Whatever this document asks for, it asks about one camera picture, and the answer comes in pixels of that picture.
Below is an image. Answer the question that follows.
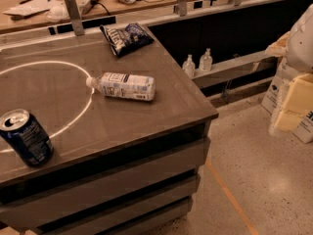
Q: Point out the grey power strip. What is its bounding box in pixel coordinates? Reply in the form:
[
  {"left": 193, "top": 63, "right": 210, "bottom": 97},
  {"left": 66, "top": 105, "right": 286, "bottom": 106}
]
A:
[{"left": 79, "top": 0, "right": 99, "bottom": 15}]

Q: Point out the right sanitizer bottle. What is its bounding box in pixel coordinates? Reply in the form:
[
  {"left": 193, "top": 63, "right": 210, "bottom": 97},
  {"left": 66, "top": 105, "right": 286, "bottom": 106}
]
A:
[{"left": 200, "top": 48, "right": 212, "bottom": 71}]

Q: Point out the left sanitizer bottle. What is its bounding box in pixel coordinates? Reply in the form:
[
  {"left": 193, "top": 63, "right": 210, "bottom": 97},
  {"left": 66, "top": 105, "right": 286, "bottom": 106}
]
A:
[{"left": 182, "top": 54, "right": 196, "bottom": 78}]

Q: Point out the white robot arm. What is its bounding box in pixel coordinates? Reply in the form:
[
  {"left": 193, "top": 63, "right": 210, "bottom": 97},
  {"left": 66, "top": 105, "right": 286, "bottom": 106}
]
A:
[{"left": 265, "top": 4, "right": 313, "bottom": 135}]

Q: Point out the sanitizer bottle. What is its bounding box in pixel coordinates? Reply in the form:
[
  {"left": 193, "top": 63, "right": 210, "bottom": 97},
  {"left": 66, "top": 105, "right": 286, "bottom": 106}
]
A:
[
  {"left": 182, "top": 54, "right": 196, "bottom": 78},
  {"left": 200, "top": 48, "right": 212, "bottom": 71}
]

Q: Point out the clear plastic water bottle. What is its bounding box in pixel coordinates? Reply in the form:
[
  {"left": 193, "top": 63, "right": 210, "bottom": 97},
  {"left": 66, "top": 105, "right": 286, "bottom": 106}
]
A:
[{"left": 86, "top": 72, "right": 156, "bottom": 102}]

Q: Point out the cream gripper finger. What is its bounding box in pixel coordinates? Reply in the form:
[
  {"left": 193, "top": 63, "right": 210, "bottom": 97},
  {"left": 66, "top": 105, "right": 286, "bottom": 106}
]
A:
[{"left": 269, "top": 73, "right": 313, "bottom": 136}]

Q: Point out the white paper stack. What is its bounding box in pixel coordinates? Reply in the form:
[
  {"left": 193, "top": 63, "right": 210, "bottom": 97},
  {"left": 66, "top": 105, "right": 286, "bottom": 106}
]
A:
[{"left": 3, "top": 0, "right": 52, "bottom": 16}]

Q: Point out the dark blue chip bag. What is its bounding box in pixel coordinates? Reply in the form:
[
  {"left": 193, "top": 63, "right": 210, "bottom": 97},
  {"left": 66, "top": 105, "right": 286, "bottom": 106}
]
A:
[{"left": 100, "top": 23, "right": 154, "bottom": 57}]

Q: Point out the grey drawer cabinet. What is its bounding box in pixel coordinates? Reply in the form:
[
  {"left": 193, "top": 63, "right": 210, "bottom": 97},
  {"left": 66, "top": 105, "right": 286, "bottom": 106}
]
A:
[{"left": 0, "top": 121, "right": 210, "bottom": 235}]

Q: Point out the white face mask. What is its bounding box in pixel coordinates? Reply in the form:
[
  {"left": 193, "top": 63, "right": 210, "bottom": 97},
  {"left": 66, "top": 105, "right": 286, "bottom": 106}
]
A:
[{"left": 46, "top": 5, "right": 68, "bottom": 23}]

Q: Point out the black pen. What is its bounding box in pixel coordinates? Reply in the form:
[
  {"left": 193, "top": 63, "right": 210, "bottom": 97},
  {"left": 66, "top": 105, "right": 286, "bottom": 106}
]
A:
[{"left": 19, "top": 0, "right": 33, "bottom": 5}]

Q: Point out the grey metal bracket post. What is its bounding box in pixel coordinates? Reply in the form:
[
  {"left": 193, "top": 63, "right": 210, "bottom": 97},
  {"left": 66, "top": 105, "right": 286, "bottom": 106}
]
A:
[{"left": 64, "top": 0, "right": 84, "bottom": 36}]

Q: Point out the blue soda can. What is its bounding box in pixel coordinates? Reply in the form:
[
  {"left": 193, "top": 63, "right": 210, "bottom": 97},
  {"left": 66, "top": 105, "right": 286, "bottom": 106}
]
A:
[{"left": 0, "top": 109, "right": 53, "bottom": 166}]

